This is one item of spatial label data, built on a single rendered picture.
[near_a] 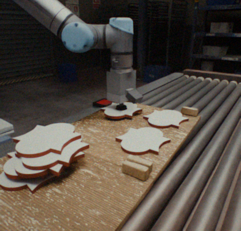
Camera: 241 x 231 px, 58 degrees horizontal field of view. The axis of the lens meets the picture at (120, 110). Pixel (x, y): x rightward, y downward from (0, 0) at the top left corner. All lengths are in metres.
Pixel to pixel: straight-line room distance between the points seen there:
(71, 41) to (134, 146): 0.31
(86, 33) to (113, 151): 0.31
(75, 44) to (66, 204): 0.37
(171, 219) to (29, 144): 0.32
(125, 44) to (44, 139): 0.38
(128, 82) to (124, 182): 0.38
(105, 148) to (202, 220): 0.28
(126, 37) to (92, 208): 0.50
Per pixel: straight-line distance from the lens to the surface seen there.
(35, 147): 0.50
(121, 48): 0.72
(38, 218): 0.44
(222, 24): 5.20
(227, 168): 0.60
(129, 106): 0.82
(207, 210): 0.48
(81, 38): 0.59
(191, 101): 1.06
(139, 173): 0.48
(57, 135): 0.53
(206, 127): 0.80
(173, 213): 0.45
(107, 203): 0.44
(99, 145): 0.61
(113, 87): 0.75
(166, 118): 0.76
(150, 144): 0.59
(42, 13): 0.64
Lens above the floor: 1.24
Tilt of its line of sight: 21 degrees down
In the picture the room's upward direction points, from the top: straight up
